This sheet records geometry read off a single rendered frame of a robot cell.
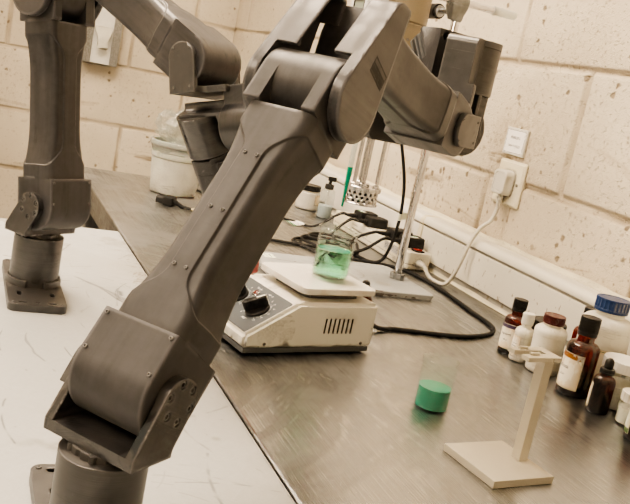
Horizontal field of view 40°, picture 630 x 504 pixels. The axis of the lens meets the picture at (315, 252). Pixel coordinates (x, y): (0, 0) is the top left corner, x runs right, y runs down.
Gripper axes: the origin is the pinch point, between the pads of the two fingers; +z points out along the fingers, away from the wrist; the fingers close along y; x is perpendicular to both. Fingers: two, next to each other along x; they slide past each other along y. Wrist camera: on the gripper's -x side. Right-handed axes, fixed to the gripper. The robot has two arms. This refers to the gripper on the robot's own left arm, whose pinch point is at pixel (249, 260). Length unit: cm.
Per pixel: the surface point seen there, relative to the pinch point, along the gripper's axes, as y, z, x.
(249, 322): -1.8, 7.2, 2.2
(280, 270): 7.8, 6.3, -2.7
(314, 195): 113, 40, -10
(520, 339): 9.9, 28.7, -33.1
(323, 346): 0.7, 15.0, -5.6
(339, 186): 113, 40, -17
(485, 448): -24.2, 16.8, -19.8
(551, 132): 49, 15, -54
